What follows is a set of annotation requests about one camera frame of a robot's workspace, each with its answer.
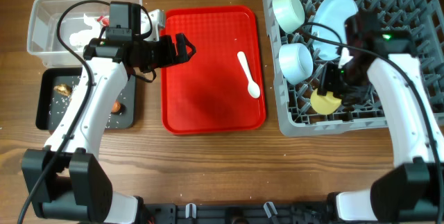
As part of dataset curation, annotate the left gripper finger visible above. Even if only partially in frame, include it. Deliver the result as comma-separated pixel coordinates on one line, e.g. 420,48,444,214
175,52,194,64
176,33,196,53

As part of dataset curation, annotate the yellow plastic cup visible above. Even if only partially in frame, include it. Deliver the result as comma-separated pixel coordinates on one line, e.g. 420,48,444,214
310,89,342,115

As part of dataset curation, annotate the light blue bowl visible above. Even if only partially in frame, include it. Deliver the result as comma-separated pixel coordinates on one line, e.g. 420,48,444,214
278,43,314,85

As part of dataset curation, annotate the red snack wrapper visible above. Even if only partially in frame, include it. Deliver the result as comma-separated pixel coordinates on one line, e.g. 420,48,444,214
97,16,110,26

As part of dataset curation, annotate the orange carrot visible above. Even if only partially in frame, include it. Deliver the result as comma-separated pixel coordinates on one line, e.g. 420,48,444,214
111,101,121,114

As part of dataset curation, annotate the light blue plate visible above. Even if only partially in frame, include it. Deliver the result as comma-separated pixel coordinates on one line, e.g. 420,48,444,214
313,0,358,61

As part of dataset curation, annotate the white tissue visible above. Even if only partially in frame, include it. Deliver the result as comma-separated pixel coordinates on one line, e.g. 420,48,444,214
69,15,103,50

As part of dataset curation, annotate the white plastic spoon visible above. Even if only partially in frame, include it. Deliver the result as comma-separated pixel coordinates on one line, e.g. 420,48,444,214
237,51,261,98

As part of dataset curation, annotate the light green bowl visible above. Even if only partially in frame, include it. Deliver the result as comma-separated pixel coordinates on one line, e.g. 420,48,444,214
272,0,305,34

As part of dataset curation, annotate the white rice pile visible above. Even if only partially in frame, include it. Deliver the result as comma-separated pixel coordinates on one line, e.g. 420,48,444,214
47,83,77,130

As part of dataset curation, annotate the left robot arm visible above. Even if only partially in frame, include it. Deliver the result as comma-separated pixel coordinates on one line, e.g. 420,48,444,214
17,33,196,223

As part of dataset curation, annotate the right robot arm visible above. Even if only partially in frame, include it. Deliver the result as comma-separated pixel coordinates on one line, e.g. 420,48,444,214
318,31,443,223

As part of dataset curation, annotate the grey dishwasher rack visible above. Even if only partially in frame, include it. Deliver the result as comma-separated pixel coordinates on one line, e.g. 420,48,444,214
262,0,443,137

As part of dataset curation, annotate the black waste tray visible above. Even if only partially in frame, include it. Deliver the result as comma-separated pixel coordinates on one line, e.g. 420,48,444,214
35,67,137,131

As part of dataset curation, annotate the red serving tray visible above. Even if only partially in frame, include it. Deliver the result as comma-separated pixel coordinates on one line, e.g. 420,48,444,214
161,6,266,135

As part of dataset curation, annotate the brown food scrap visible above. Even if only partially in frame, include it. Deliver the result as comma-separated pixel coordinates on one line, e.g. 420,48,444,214
53,84,73,97

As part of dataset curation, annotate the clear plastic bin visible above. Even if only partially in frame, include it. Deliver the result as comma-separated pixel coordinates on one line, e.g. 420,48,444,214
27,0,142,68

